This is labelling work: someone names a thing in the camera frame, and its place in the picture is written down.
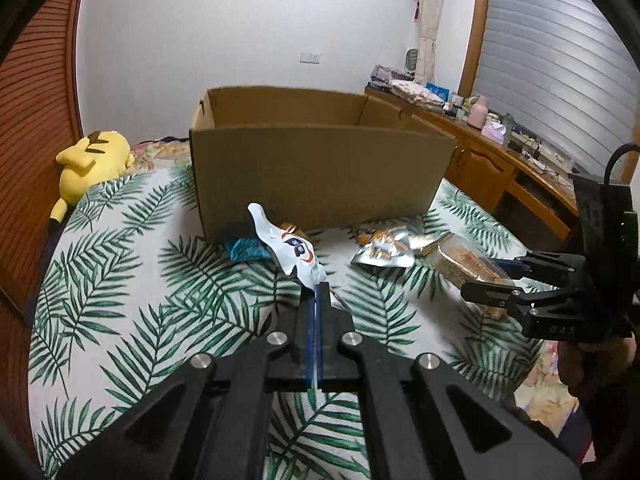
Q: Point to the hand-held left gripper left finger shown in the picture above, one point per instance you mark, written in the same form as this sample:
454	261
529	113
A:
280	360

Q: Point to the white blue-print snack bag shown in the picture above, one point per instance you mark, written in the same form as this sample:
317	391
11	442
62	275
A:
295	250

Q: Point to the blue box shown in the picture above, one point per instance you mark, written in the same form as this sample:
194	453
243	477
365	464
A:
438	91

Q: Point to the green bottle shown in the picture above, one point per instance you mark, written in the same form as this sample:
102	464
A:
508	124

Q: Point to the silver orange-print snack bag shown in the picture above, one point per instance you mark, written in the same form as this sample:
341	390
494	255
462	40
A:
385	250

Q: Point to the purple cloth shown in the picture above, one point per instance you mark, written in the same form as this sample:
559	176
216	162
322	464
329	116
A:
384	75

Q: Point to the floral bedsheet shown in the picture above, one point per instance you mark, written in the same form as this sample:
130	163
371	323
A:
160	155

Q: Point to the green leaf-print blanket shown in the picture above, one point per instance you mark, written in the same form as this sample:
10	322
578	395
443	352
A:
150	300

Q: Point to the wooden cabinet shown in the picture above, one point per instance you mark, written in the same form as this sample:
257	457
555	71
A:
490	165

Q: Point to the grey window blind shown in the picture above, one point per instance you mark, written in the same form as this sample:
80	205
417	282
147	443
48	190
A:
555	70

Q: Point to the brown cardboard box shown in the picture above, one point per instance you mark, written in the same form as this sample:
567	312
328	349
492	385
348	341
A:
320	180

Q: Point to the louvered wooden wardrobe door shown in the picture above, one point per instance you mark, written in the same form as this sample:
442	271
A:
35	135

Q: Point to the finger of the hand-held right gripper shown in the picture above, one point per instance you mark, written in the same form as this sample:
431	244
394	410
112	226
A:
500	294
545	261

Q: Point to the white power strip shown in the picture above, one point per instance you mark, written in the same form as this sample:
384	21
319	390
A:
537	152

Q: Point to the white wall socket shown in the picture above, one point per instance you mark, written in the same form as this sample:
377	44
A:
310	58

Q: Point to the pink tissue box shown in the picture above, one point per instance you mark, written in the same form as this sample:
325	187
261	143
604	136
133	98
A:
494	133

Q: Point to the pink thermos jug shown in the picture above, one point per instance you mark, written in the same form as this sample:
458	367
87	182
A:
477	111

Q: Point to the yellow plush toy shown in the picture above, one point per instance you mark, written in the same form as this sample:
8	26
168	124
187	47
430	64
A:
92	160

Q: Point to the folded patterned cloth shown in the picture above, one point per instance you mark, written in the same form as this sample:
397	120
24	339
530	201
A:
410	91

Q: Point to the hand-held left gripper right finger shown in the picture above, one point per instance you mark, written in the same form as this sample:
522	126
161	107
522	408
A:
350	360

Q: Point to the clear cracker packet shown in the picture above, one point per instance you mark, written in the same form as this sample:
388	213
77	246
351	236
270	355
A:
465	265

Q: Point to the small white fan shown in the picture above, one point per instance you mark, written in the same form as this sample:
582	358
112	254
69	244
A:
412	62

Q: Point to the blue candy wrapper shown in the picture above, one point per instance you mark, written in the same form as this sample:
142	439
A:
246	250

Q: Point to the cream patterned curtain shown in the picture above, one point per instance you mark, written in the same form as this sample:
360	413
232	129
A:
431	20

